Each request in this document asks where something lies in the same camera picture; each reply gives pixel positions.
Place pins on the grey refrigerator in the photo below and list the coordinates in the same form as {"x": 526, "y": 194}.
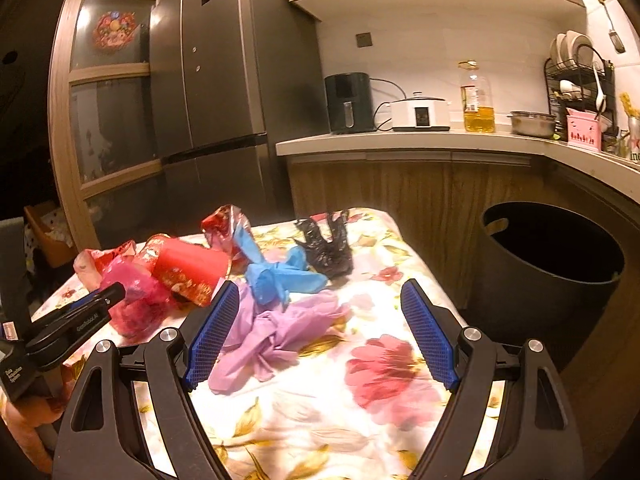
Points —
{"x": 225, "y": 85}

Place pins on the wooden door with glass panels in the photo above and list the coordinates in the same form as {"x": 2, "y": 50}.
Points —
{"x": 60, "y": 110}

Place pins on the red round door decoration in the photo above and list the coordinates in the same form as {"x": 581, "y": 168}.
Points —
{"x": 115, "y": 30}

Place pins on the hanging metal spatula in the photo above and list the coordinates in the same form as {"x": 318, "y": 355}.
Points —
{"x": 617, "y": 40}

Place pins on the black round trash bin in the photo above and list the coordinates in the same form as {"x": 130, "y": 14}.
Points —
{"x": 550, "y": 305}

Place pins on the wooden base cabinet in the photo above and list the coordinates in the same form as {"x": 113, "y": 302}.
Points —
{"x": 400, "y": 185}

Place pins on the purple plastic bag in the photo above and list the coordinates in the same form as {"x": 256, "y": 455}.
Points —
{"x": 280, "y": 340}

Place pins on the white rice cooker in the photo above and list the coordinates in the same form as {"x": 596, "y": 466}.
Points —
{"x": 420, "y": 115}

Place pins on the white small bowl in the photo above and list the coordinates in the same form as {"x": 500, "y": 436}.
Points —
{"x": 569, "y": 86}

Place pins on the cooking oil bottle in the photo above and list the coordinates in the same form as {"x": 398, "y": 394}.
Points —
{"x": 477, "y": 110}

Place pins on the white plates in rack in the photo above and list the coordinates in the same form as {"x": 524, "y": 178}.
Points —
{"x": 567, "y": 47}

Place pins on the dark wall socket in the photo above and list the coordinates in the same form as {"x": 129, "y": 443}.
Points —
{"x": 364, "y": 40}

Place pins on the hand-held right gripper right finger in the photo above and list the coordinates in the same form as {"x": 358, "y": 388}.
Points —
{"x": 430, "y": 335}

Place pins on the pink plastic bag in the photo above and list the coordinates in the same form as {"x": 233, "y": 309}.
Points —
{"x": 135, "y": 285}

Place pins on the steel bowl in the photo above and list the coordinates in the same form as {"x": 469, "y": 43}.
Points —
{"x": 532, "y": 124}

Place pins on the black plastic bag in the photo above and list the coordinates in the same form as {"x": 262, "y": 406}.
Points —
{"x": 325, "y": 255}

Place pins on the red packet with gold print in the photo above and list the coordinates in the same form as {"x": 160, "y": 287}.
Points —
{"x": 185, "y": 260}

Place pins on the pale orange plastic bag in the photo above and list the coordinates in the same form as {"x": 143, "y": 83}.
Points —
{"x": 90, "y": 265}

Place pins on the floral tablecloth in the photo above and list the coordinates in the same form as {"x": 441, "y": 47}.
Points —
{"x": 320, "y": 410}

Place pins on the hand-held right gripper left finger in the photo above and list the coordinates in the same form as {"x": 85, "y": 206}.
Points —
{"x": 212, "y": 340}

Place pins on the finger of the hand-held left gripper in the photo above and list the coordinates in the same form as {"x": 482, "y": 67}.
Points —
{"x": 97, "y": 299}
{"x": 70, "y": 332}

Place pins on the red foil snack wrapper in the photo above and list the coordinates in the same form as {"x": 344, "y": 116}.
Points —
{"x": 225, "y": 230}

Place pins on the orange cardboard box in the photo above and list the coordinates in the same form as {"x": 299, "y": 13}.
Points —
{"x": 55, "y": 250}

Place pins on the pink utensil box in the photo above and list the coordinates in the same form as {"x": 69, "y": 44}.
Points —
{"x": 584, "y": 132}

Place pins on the black air fryer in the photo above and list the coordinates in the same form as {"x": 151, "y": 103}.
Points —
{"x": 347, "y": 100}

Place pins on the blue rubber glove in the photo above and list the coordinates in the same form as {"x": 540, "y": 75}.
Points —
{"x": 270, "y": 280}

